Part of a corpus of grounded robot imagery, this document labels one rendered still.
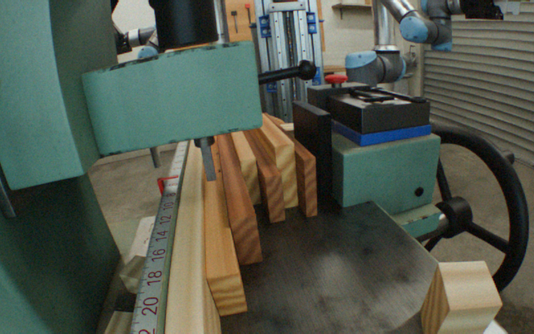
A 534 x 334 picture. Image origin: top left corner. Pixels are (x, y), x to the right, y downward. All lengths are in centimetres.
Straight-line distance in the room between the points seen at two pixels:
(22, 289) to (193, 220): 17
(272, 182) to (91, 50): 20
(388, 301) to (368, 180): 14
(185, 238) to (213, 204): 6
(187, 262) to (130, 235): 35
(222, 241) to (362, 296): 11
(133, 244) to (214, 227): 29
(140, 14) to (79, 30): 350
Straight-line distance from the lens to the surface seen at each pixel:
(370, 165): 29
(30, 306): 28
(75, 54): 23
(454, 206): 45
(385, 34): 110
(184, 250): 18
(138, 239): 49
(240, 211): 21
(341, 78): 35
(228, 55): 21
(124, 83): 22
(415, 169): 33
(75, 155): 20
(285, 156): 27
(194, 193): 24
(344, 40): 408
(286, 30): 109
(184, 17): 22
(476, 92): 367
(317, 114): 27
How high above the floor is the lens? 106
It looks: 23 degrees down
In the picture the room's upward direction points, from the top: 7 degrees counter-clockwise
